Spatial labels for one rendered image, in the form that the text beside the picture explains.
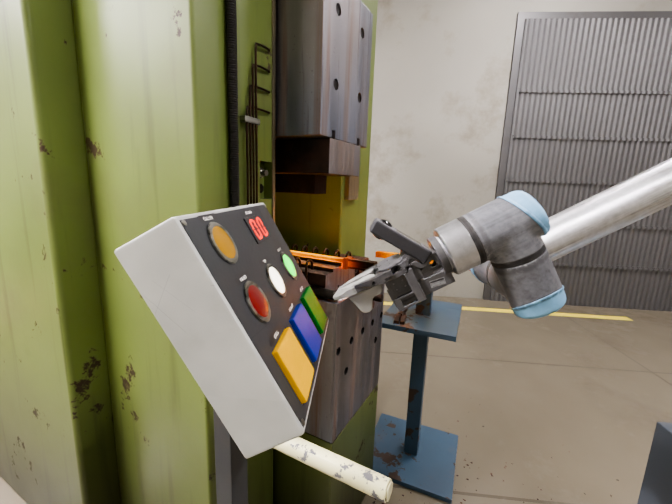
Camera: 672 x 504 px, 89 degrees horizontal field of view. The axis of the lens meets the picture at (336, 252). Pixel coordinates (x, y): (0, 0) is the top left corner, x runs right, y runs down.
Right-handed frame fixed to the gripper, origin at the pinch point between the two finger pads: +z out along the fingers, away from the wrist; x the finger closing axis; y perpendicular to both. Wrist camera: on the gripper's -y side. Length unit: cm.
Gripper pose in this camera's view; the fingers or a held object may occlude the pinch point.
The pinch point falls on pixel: (338, 291)
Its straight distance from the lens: 63.7
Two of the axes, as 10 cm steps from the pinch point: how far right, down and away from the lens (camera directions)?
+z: -8.8, 4.5, 1.4
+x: 0.6, -1.9, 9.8
